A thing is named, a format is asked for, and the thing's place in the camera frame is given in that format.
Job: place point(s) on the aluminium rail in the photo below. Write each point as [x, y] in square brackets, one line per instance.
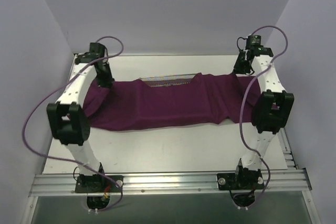
[286, 145]
[172, 183]

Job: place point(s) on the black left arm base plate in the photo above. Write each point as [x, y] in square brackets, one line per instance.
[98, 184]

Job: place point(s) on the metal mesh instrument tray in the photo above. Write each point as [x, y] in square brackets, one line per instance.
[168, 80]

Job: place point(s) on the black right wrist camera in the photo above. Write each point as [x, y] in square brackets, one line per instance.
[253, 41]

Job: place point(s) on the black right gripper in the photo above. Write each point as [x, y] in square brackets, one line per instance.
[240, 66]

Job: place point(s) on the aluminium front rail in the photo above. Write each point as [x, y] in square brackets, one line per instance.
[172, 183]

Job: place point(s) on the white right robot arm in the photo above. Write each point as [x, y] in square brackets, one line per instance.
[252, 159]

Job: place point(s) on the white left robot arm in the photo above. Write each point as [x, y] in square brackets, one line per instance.
[68, 122]

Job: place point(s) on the aluminium right side rail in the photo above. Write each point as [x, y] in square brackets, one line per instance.
[286, 145]

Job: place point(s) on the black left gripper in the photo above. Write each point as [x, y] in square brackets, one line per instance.
[105, 76]

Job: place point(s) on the purple cloth wrap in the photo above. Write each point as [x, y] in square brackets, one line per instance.
[134, 105]

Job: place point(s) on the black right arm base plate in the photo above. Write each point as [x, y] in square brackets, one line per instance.
[236, 180]

